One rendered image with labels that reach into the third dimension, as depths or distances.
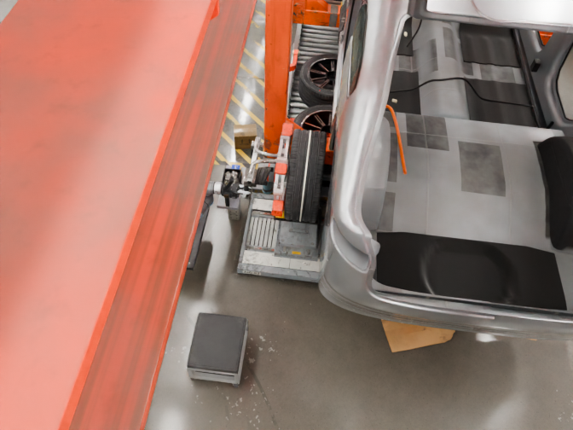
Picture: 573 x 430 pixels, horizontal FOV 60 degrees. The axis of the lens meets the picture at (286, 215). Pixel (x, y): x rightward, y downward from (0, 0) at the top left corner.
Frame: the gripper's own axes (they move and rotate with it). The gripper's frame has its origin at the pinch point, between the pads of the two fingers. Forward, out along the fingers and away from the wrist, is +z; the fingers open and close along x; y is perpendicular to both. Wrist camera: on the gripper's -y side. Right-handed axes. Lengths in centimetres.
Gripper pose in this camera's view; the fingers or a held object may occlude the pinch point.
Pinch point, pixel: (249, 189)
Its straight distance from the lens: 354.4
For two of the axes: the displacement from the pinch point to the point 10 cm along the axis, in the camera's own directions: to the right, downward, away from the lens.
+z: 9.9, 1.2, -0.3
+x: -1.1, 8.1, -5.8
